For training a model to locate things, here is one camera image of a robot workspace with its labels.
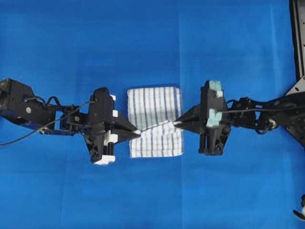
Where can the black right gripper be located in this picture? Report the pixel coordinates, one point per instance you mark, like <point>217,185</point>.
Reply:
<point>208,119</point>

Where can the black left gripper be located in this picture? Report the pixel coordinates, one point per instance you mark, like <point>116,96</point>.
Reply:
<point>106,128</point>

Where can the blue white striped towel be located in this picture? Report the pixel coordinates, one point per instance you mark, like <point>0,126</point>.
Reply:
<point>153,112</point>

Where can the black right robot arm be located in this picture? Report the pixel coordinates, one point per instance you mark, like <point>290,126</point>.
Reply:
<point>262,117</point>

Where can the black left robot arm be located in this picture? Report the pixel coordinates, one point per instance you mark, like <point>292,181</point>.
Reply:
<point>20,106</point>

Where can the black table edge rail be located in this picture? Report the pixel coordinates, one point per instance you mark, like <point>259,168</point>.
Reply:
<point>297,15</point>

